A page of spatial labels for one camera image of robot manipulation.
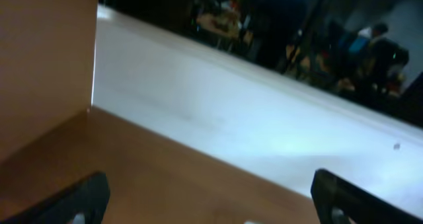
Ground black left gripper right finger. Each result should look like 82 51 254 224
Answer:
311 169 422 224

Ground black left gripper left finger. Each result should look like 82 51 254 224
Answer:
1 172 110 224

